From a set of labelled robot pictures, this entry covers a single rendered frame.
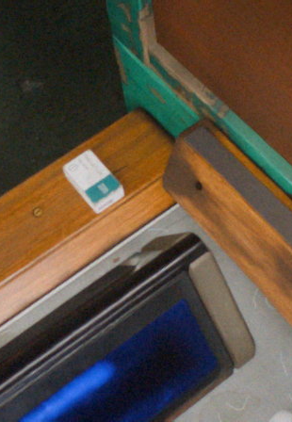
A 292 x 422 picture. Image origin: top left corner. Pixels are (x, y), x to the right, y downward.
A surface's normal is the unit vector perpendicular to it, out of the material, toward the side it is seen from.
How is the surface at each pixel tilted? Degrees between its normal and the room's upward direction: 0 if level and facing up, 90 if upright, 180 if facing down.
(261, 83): 90
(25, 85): 0
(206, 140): 0
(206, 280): 58
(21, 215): 0
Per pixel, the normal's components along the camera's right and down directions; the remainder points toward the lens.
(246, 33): -0.80, 0.55
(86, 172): -0.11, -0.50
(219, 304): 0.44, 0.30
